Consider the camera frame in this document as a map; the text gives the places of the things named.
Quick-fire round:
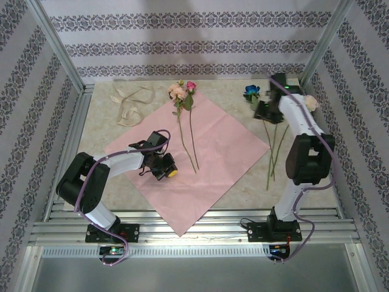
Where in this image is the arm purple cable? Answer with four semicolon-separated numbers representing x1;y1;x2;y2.
74;129;171;268
263;70;338;265

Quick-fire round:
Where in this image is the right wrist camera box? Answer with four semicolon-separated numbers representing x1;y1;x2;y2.
269;72;287;91

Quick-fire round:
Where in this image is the peach fake flower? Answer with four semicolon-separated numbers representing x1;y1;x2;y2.
167;79;198;175

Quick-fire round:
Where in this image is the aluminium side rail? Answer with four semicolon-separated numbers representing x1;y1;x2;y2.
42;85;95;221
303;86;347;220

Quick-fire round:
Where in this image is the perforated metal cable tray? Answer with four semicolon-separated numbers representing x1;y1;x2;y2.
41;245;271;259

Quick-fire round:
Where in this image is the pale pink fake flower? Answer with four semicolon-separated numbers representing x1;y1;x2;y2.
270;94;320;180

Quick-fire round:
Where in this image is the aluminium frame post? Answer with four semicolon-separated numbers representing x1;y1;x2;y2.
26;0;88;94
299;0;356;89

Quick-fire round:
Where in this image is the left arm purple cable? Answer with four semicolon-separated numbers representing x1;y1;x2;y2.
74;129;171;268

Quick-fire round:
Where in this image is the wide aluminium extrusion beam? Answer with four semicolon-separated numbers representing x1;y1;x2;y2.
29;208;361;244

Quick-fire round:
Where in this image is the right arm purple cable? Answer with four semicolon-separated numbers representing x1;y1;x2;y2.
263;70;338;265

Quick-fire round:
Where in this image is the purple and pink wrapping paper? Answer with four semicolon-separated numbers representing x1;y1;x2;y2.
103;92;271;238

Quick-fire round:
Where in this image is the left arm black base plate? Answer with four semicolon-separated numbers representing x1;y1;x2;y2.
84;223;140;244

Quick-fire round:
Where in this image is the cream printed ribbon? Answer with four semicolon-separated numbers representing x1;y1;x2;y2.
109;79;156;128

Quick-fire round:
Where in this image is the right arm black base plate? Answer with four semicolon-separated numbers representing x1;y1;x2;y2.
247;220;303;243

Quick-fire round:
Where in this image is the magenta fake rose bud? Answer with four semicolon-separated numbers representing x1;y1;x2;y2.
184;80;201;171

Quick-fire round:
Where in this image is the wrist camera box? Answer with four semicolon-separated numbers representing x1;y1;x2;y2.
146;130;167;151
269;72;287;91

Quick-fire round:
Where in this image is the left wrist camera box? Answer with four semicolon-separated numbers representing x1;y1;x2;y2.
146;130;167;151

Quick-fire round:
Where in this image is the brushed metal panel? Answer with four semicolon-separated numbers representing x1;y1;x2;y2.
29;255;362;292

